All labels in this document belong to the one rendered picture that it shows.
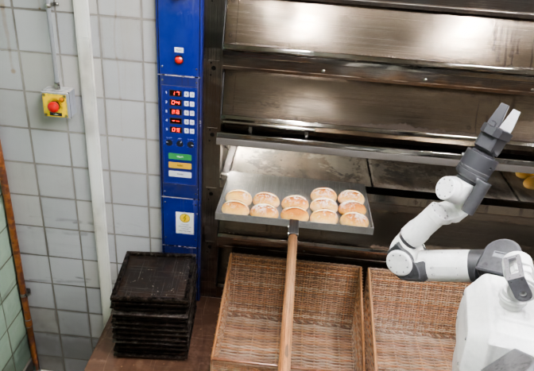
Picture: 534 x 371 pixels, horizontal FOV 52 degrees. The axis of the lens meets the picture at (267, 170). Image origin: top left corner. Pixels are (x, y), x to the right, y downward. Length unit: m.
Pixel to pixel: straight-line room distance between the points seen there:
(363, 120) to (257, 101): 0.39
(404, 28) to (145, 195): 1.18
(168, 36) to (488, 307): 1.31
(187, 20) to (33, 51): 0.59
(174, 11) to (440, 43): 0.91
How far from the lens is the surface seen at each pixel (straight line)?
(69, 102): 2.15
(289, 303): 1.55
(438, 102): 2.08
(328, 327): 2.42
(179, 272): 2.19
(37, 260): 2.67
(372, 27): 1.96
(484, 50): 2.04
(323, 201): 1.99
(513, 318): 1.39
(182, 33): 1.97
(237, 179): 2.18
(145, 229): 2.38
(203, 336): 2.35
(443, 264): 1.63
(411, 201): 2.23
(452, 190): 1.53
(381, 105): 2.04
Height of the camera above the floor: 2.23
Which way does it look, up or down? 28 degrees down
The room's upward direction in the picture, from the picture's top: 4 degrees clockwise
